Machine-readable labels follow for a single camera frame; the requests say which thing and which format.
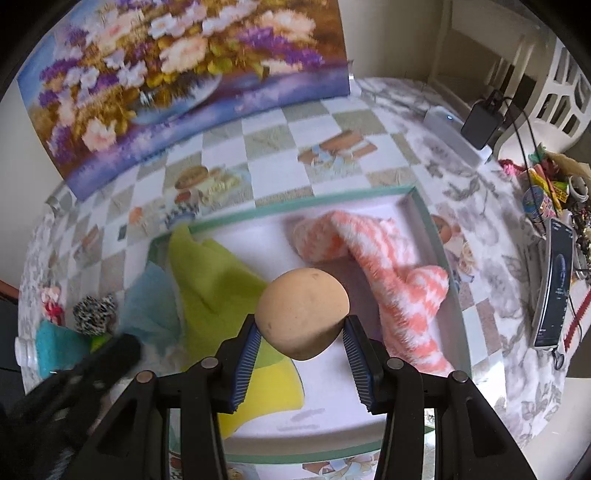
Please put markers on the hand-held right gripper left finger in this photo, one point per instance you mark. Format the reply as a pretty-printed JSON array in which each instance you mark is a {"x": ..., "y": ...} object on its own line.
[{"x": 244, "y": 364}]

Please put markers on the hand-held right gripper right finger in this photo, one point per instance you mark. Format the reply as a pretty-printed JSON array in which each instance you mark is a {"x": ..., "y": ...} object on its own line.
[{"x": 358, "y": 364}]

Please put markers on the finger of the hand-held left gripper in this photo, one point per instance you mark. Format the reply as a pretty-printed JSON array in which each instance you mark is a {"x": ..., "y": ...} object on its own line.
[{"x": 115, "y": 357}]

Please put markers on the yellow sponge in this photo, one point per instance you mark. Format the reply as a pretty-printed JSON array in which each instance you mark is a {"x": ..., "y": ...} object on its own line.
[{"x": 272, "y": 383}]

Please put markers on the leopard print scrunchie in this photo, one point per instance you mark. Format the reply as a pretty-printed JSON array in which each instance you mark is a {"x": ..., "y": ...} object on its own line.
[{"x": 94, "y": 314}]

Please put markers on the white tray with teal rim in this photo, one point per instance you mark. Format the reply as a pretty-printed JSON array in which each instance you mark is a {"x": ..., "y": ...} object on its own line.
[{"x": 332, "y": 406}]

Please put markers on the blue face mask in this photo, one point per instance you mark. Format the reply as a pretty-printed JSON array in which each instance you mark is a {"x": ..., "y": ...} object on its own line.
[{"x": 150, "y": 309}]

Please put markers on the beige makeup puff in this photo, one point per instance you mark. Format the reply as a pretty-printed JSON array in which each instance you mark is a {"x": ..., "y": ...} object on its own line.
[{"x": 300, "y": 309}]

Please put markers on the lime green cloth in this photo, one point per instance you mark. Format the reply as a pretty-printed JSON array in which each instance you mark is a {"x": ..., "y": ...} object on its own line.
[{"x": 212, "y": 286}]

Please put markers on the pink white fluffy towel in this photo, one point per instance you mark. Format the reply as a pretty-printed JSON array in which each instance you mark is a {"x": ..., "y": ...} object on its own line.
[{"x": 397, "y": 286}]

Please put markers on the pale pink floral scrunchie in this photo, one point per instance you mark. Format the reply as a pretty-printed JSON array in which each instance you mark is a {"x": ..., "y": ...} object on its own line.
[{"x": 48, "y": 295}]

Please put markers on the teal plastic toy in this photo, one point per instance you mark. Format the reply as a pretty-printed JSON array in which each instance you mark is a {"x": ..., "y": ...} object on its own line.
[{"x": 60, "y": 348}]

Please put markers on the white plastic bottle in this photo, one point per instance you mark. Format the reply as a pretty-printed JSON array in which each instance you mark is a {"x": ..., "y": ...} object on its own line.
[{"x": 25, "y": 351}]

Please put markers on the dark furniture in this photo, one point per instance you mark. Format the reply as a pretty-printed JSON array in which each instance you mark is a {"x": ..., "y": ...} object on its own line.
[{"x": 5, "y": 290}]

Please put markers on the smartphone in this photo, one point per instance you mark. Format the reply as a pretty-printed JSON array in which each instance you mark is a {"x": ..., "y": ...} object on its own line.
[{"x": 554, "y": 281}]

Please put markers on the red zigzag trim strip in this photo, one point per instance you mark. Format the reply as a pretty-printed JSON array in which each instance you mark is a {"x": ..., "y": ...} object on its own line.
[{"x": 577, "y": 321}]

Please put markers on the colourful tape roll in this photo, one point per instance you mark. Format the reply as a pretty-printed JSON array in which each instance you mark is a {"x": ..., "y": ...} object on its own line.
[{"x": 538, "y": 201}]

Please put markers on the pink yarn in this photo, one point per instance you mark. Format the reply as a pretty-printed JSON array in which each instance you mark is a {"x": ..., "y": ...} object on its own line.
[{"x": 512, "y": 167}]

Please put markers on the white power strip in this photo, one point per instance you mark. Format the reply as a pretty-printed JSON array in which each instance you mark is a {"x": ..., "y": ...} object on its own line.
[{"x": 445, "y": 127}]

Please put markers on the black power adapter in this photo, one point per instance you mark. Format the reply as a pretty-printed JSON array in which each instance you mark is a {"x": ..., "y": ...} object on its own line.
[{"x": 482, "y": 122}]

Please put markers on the white cup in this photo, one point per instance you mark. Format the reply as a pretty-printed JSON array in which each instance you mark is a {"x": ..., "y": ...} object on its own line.
[{"x": 578, "y": 187}]

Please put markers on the flower painting canvas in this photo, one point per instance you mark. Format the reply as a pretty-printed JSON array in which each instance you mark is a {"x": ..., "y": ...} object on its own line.
[{"x": 184, "y": 60}]

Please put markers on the white wooden furniture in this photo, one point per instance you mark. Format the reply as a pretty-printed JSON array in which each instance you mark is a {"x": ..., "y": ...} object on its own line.
[{"x": 471, "y": 46}]

